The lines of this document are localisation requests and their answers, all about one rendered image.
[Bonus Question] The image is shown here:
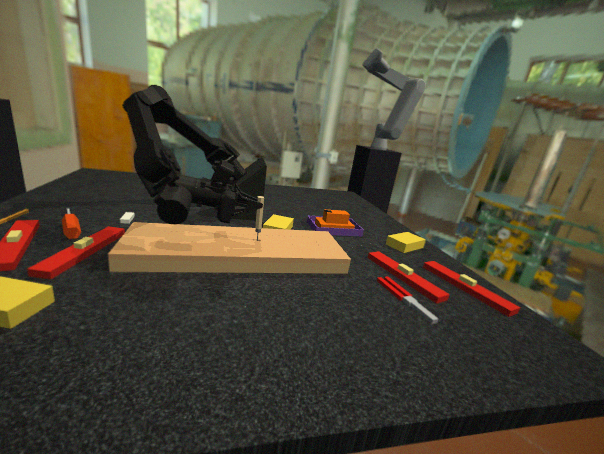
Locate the purple shallow tray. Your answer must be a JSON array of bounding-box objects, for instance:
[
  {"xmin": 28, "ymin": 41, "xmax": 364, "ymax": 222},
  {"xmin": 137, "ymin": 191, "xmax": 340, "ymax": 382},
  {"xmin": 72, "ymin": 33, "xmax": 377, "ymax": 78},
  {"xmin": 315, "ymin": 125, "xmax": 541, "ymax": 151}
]
[{"xmin": 307, "ymin": 215, "xmax": 364, "ymax": 236}]

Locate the thin orange bar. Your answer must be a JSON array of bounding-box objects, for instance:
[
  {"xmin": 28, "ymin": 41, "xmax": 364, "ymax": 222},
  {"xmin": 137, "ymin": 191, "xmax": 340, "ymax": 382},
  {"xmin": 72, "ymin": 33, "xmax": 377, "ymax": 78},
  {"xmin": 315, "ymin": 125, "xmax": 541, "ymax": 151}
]
[{"xmin": 0, "ymin": 209, "xmax": 29, "ymax": 224}]

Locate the yellow flat block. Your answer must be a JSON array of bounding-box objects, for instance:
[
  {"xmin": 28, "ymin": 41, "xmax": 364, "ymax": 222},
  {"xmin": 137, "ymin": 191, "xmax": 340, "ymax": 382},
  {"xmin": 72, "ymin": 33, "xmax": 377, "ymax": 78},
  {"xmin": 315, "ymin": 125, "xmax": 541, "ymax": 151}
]
[
  {"xmin": 386, "ymin": 232, "xmax": 425, "ymax": 253},
  {"xmin": 263, "ymin": 214, "xmax": 294, "ymax": 230},
  {"xmin": 0, "ymin": 277, "xmax": 55, "ymax": 329}
]

